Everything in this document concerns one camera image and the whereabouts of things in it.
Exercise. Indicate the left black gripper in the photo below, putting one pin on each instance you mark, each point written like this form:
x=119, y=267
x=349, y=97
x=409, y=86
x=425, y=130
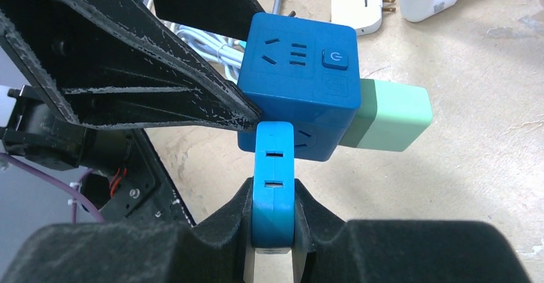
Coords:
x=109, y=64

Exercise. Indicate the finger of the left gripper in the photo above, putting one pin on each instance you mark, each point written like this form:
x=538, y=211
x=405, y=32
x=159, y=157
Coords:
x=230, y=18

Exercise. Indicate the green plug adapter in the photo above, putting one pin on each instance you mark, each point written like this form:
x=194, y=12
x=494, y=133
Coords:
x=391, y=116

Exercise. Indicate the light blue plug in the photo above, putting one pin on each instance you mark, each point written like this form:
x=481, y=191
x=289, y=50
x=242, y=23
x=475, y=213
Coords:
x=273, y=213

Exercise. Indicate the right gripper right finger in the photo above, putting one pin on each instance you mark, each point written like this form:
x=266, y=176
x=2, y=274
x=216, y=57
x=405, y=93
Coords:
x=329, y=249

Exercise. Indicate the blue cube socket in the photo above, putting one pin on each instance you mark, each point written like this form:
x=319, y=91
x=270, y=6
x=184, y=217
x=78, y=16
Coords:
x=306, y=73

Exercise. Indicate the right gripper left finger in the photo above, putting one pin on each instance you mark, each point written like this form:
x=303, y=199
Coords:
x=216, y=250

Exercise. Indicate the white plug adapter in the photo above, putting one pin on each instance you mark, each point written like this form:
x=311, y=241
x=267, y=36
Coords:
x=364, y=16

